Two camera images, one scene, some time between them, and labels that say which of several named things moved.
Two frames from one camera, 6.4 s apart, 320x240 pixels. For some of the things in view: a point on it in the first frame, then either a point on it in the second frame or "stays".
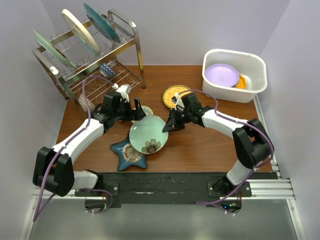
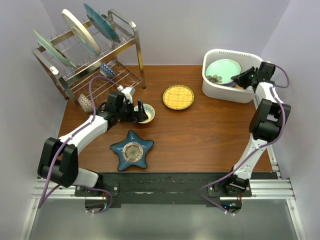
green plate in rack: x=58 y=53 stays
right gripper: x=170 y=125 → x=240 y=79
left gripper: x=130 y=112 stays
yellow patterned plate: x=170 y=92 stays
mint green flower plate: x=146 y=135 → x=221 y=71
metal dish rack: x=85 y=62 stays
